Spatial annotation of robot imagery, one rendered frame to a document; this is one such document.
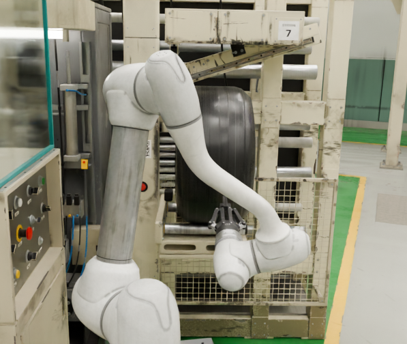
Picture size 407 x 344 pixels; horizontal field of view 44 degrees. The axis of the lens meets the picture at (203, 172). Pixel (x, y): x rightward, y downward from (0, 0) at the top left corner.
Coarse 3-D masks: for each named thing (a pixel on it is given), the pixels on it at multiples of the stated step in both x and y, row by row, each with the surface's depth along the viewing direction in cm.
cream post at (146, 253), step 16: (128, 0) 192; (144, 0) 192; (128, 16) 194; (144, 16) 194; (128, 32) 195; (144, 32) 195; (128, 48) 197; (144, 48) 197; (144, 176) 209; (144, 192) 211; (144, 208) 212; (144, 224) 214; (144, 240) 216; (144, 256) 218; (144, 272) 220
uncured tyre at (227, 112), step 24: (216, 96) 198; (240, 96) 199; (216, 120) 190; (240, 120) 190; (216, 144) 187; (240, 144) 188; (240, 168) 188; (192, 192) 191; (216, 192) 191; (192, 216) 201
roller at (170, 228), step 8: (168, 224) 208; (176, 224) 208; (184, 224) 208; (192, 224) 208; (200, 224) 208; (216, 224) 209; (168, 232) 207; (176, 232) 207; (184, 232) 207; (192, 232) 207; (200, 232) 207; (208, 232) 207; (240, 232) 208
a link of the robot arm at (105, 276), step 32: (128, 64) 141; (128, 96) 134; (128, 128) 138; (128, 160) 138; (128, 192) 139; (128, 224) 140; (96, 256) 143; (128, 256) 142; (96, 288) 137; (96, 320) 135
